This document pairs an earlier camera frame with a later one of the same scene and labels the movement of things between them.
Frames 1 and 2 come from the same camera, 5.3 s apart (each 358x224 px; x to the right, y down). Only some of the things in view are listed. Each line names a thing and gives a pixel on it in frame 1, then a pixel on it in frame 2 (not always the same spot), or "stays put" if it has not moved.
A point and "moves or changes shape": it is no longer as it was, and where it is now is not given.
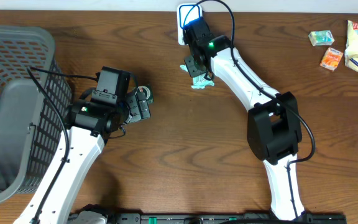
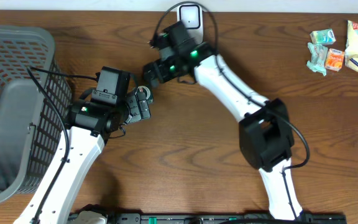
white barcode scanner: [186, 14] stays put
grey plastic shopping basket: [21, 129] stays put
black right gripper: [192, 71] -> [163, 73]
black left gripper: [138, 102] stays put
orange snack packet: [331, 58] moves or changes shape
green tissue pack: [321, 37] stays put
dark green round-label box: [146, 89] stays put
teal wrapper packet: [199, 82] moves or changes shape
